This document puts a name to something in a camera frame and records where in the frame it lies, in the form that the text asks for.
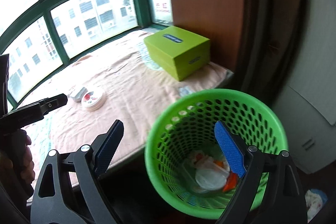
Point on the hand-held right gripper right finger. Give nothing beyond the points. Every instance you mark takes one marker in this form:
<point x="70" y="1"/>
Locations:
<point x="229" y="150"/>

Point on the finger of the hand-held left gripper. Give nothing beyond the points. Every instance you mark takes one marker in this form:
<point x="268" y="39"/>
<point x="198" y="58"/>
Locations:
<point x="55" y="103"/>

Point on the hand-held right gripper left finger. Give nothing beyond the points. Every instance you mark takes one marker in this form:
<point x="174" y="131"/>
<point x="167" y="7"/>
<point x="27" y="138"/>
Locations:
<point x="109" y="148"/>

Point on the orange snack wrapper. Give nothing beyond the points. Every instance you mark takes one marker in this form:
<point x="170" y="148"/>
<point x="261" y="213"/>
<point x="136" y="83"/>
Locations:
<point x="231" y="183"/>

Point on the white plastic dome cup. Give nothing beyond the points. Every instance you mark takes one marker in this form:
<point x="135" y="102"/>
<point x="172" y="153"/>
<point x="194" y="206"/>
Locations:
<point x="210" y="178"/>

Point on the green perforated plastic basket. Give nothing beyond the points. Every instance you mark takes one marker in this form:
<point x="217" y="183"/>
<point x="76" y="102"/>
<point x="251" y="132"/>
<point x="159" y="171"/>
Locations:
<point x="218" y="92"/>

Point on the person's left hand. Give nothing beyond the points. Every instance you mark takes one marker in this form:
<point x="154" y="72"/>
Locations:
<point x="29" y="158"/>

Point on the white foam block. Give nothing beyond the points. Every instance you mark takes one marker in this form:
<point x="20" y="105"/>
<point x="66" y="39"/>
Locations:
<point x="76" y="94"/>

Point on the pink printed blanket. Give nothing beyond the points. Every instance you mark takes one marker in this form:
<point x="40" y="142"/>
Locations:
<point x="131" y="98"/>

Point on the white cupboard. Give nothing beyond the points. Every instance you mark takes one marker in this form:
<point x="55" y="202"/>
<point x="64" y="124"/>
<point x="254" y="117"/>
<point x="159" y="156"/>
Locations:
<point x="309" y="134"/>

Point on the beige apartment building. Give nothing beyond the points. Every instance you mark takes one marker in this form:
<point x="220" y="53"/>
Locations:
<point x="86" y="19"/>

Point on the white crumpled bag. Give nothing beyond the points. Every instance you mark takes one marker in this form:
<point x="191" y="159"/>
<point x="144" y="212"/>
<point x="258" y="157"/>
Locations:
<point x="315" y="203"/>

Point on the green cardboard box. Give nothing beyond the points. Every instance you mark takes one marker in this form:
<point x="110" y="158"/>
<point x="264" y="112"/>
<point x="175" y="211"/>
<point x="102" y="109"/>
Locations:
<point x="178" y="56"/>

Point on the green window frame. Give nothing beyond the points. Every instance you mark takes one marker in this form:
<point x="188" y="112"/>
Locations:
<point x="44" y="3"/>

